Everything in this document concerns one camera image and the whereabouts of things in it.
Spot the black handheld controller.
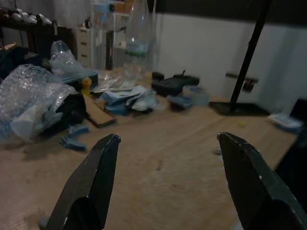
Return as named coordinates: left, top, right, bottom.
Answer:
left=151, top=70, right=201, bottom=96

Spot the blue plastic clip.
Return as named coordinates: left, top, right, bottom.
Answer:
left=61, top=135, right=87, bottom=152
left=68, top=124, right=90, bottom=139

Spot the blue lidded flat box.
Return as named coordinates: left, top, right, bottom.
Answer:
left=62, top=68, right=99, bottom=88

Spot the clear bubble wrap sheet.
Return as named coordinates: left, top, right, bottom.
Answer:
left=0, top=64, right=77, bottom=144

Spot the brown cardboard piece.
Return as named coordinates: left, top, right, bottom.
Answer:
left=83, top=93, right=118, bottom=127

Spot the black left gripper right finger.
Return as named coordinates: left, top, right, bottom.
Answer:
left=216, top=132, right=307, bottom=230

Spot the white drawer cabinet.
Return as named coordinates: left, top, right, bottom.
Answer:
left=76, top=27, right=92, bottom=69

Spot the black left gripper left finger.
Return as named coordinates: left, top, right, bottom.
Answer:
left=45, top=133, right=121, bottom=230

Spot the clear plastic bottle green label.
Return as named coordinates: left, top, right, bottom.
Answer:
left=123, top=0, right=151, bottom=81

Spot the silver foil pouch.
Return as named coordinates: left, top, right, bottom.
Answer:
left=92, top=74, right=137, bottom=93

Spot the white and blue flat box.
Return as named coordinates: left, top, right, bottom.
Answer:
left=267, top=113, right=304, bottom=131

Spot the crumpled blue cloth pile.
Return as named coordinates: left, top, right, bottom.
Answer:
left=99, top=86, right=159, bottom=115

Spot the dark shelf with white cups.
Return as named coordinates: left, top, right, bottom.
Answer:
left=0, top=7, right=74, bottom=59

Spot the black fabric bag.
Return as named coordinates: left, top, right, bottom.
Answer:
left=43, top=93, right=87, bottom=135

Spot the small yellow figure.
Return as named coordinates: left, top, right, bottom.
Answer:
left=81, top=77, right=93, bottom=95

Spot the wall socket plate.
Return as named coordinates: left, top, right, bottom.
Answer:
left=243, top=77, right=260, bottom=93

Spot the white open shelf unit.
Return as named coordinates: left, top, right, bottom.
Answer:
left=112, top=11, right=130, bottom=70

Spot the crumpled clear plastic bag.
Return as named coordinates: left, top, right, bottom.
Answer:
left=49, top=40, right=82, bottom=75

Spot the black stand with flat base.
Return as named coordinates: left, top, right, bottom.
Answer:
left=209, top=0, right=273, bottom=116

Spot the small blue ribbed block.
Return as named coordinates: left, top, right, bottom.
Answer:
left=167, top=94, right=194, bottom=110

